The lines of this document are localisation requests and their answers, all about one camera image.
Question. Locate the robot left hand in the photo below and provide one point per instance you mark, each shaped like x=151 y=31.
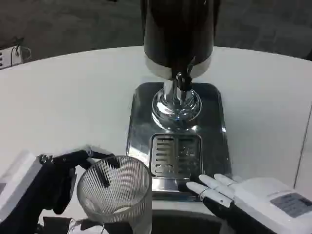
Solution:
x=22 y=195

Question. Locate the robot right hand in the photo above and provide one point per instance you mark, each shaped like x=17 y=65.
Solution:
x=253 y=197

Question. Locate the clear ribbed glass cup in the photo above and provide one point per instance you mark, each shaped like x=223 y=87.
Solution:
x=126 y=180

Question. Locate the steel drip tray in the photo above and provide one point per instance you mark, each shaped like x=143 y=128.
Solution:
x=213 y=146

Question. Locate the slotted steel tray grid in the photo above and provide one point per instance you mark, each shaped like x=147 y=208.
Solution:
x=161 y=149

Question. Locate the black dispenser tap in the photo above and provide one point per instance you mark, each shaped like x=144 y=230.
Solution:
x=182 y=79

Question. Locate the white box-shaped device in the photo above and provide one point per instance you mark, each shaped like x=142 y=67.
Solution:
x=20 y=56

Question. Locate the black drink dispenser, chrome stand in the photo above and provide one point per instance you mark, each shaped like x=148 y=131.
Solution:
x=170 y=36

